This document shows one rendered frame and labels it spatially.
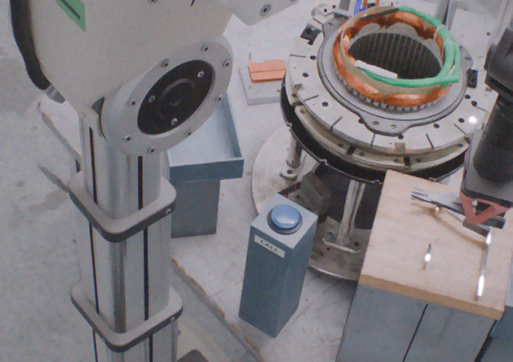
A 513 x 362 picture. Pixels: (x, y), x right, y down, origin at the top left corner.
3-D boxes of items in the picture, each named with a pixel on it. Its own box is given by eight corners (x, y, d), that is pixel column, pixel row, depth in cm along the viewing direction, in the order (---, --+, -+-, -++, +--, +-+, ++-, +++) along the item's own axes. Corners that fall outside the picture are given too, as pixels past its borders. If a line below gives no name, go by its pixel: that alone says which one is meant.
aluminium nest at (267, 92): (298, 66, 200) (300, 57, 198) (309, 99, 195) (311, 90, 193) (238, 71, 198) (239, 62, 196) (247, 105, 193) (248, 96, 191)
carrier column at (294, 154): (300, 161, 182) (316, 78, 166) (298, 171, 181) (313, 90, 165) (287, 158, 182) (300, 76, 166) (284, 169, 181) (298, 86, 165)
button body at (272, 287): (261, 287, 168) (276, 192, 148) (297, 308, 166) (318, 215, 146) (237, 316, 164) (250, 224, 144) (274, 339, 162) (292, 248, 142)
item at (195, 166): (147, 159, 182) (148, 44, 160) (208, 154, 184) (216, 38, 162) (167, 276, 167) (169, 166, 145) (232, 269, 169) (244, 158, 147)
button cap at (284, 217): (280, 203, 147) (280, 199, 146) (304, 217, 145) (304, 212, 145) (264, 221, 144) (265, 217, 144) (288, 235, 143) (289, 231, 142)
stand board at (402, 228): (515, 214, 148) (519, 204, 146) (498, 320, 136) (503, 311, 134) (384, 178, 150) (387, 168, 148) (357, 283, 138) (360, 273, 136)
